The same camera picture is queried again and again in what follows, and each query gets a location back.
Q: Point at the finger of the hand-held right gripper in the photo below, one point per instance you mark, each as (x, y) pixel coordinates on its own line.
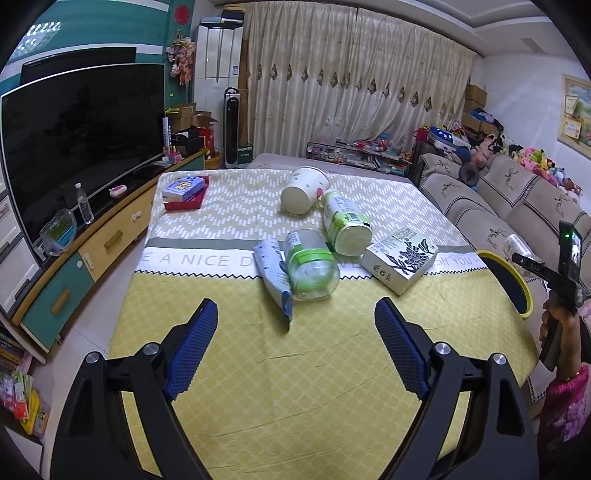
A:
(535, 266)

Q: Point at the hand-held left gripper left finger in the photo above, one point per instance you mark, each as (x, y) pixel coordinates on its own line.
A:
(194, 350)

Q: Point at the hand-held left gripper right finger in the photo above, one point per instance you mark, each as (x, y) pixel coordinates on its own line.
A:
(399, 350)

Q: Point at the clear plastic bottle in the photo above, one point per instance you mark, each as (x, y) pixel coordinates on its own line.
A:
(517, 243)

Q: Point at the black bin with yellow rim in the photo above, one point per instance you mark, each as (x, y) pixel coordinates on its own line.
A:
(512, 286)

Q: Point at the white box with black floral print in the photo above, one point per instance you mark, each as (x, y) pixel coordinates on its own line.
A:
(399, 261)

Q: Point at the blue and white snack bag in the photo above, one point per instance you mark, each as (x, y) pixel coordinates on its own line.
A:
(274, 272)

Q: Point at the clear jar with green label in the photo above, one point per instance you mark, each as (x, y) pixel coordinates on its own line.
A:
(309, 267)

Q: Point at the green and white bottle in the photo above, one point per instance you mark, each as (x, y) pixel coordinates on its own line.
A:
(344, 221)

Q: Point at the white paper cup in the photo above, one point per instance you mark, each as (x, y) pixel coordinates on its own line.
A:
(302, 191)

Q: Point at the person's right forearm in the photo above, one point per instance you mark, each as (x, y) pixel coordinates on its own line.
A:
(565, 410)

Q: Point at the person's right hand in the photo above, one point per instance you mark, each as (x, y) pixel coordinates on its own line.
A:
(571, 337)

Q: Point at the beige sofa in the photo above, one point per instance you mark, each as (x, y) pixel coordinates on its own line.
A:
(508, 217)

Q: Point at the yellow and grey tablecloth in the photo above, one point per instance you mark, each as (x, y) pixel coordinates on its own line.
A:
(277, 392)

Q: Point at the pile of plush toys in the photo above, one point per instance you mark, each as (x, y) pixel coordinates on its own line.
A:
(535, 161)

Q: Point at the dark round cushion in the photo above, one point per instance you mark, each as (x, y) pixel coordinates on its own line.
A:
(469, 174)

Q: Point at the green and yellow television cabinet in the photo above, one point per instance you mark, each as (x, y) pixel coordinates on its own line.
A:
(106, 244)

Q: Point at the flat red box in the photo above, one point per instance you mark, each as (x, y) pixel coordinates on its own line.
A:
(184, 205)

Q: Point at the blue star print bag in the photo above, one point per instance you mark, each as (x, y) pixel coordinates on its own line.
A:
(441, 137)

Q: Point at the blue and white box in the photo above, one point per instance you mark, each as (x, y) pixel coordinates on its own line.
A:
(183, 188)

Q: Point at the stack of cardboard boxes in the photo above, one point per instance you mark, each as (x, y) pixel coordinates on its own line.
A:
(474, 106)

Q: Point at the pink and white toy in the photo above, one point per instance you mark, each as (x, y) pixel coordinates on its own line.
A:
(117, 190)

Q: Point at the row of books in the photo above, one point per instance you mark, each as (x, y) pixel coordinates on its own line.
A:
(18, 383)

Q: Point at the clear water bottle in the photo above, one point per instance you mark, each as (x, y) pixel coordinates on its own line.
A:
(84, 205)

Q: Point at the small pink box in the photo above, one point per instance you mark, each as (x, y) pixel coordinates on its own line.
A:
(174, 157)

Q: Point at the glass coffee table with clutter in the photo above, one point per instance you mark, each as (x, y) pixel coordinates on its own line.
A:
(360, 154)

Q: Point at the white plastic drawer cabinet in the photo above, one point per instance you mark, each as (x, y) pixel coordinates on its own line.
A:
(14, 258)

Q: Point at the red bag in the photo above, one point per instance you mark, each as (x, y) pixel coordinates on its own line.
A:
(207, 137)

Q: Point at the tall white box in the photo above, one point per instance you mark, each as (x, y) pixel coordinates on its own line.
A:
(166, 134)

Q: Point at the black and white tower fan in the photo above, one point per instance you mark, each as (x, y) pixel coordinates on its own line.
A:
(232, 129)

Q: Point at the open cardboard boxes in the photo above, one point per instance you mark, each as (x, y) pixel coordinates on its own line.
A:
(194, 117)

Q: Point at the large curved television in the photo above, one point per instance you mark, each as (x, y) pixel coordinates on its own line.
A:
(78, 147)

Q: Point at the cream patterned curtain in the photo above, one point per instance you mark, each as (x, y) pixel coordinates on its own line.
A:
(351, 78)

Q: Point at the hanging flower garland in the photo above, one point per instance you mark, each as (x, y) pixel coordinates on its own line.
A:
(181, 60)

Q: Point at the small black television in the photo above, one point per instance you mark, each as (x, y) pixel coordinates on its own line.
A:
(78, 60)

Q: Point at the framed wall picture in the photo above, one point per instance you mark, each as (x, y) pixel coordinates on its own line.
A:
(576, 110)

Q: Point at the round red wall ornament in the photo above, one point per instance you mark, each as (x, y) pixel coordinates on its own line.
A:
(182, 12)

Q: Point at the crystal wall decoration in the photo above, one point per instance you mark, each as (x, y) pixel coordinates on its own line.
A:
(39, 34)

